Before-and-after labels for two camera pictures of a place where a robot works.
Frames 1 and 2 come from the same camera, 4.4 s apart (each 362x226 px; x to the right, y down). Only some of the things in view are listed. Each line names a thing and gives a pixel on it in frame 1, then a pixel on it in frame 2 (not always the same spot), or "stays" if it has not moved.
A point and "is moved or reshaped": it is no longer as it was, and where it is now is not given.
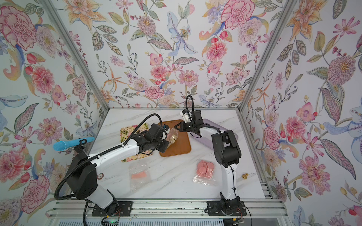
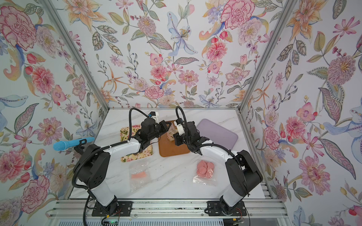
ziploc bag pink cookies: [205, 173] stays
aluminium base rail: [261, 209] stays
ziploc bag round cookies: [139, 174] stays
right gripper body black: [187, 127] -> [181, 140]
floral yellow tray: [125, 133] stays
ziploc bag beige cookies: [172, 136] is moved or reshaped
